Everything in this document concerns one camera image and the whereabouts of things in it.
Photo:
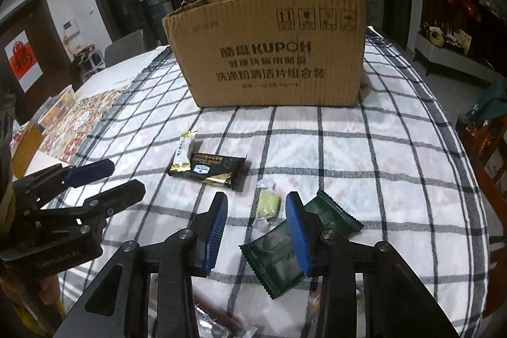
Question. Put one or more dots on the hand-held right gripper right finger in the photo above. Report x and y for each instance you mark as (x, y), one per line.
(299, 235)

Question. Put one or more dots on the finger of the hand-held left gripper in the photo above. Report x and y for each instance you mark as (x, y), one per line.
(111, 199)
(89, 171)

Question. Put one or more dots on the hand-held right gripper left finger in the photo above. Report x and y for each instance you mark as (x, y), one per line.
(212, 235)

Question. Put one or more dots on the dark green snack packet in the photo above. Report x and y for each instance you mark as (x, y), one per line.
(273, 258)

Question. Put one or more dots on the pale green candy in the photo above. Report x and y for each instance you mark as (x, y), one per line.
(268, 205)

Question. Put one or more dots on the black gold snack packet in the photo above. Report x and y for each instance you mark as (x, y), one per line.
(210, 169)

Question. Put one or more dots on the white stick snack packet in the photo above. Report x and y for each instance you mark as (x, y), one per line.
(183, 152)

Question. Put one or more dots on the brown cardboard box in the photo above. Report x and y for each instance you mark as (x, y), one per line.
(269, 76)

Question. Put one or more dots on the colourful patterned table runner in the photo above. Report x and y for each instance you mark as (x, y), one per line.
(79, 124)

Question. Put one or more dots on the wooden tissue box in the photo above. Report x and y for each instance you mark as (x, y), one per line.
(27, 148)

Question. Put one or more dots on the white plastic fruit basket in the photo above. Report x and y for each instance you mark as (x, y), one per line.
(59, 104)

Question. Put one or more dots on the black white checked tablecloth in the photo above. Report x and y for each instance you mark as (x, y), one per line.
(356, 163)

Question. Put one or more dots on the white printed table cover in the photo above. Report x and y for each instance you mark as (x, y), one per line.
(126, 68)

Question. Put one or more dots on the small shoe rack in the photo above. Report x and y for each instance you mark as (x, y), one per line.
(87, 61)

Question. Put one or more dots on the red paper door poster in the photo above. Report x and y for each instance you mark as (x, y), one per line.
(23, 61)

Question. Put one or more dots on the grey upholstered chair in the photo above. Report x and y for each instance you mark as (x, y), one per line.
(130, 45)

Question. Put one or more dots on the brown wooden door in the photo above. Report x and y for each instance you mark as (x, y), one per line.
(47, 45)

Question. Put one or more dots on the brown wooden chair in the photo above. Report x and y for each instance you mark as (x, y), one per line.
(491, 183)

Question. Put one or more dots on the dark green cloth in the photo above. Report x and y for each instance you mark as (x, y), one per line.
(489, 104)

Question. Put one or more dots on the white low sideboard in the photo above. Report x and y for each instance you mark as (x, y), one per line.
(455, 57)

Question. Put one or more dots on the woven basket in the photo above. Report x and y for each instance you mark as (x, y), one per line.
(435, 37)

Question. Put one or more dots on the white wall intercom panel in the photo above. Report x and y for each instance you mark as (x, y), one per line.
(69, 26)

